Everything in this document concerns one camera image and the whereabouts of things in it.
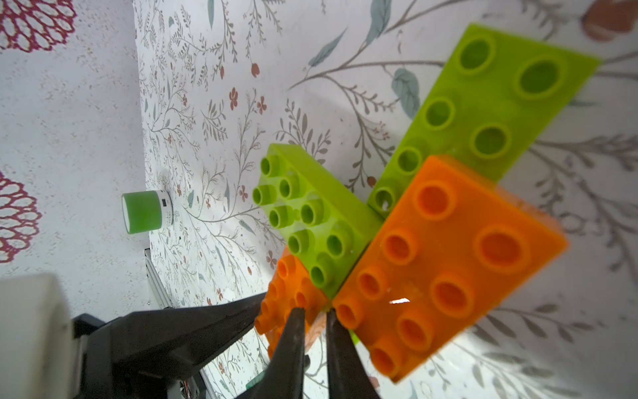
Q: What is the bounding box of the orange lego brick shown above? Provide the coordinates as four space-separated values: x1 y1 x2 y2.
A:
254 249 329 357
332 156 568 382

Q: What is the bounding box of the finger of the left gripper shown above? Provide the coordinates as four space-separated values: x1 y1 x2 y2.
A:
84 294 265 398

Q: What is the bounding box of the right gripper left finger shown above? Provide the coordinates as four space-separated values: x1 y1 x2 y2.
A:
239 308 305 398

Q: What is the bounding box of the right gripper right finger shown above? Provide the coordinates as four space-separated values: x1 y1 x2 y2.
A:
327 309 380 399

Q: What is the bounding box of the lime lego brick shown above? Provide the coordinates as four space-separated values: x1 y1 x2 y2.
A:
253 144 383 299
367 23 601 218

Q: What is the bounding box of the green tape roll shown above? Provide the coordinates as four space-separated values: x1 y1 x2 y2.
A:
121 191 174 234

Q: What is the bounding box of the orange lego brick bottom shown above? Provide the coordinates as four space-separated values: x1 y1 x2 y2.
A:
254 249 329 357

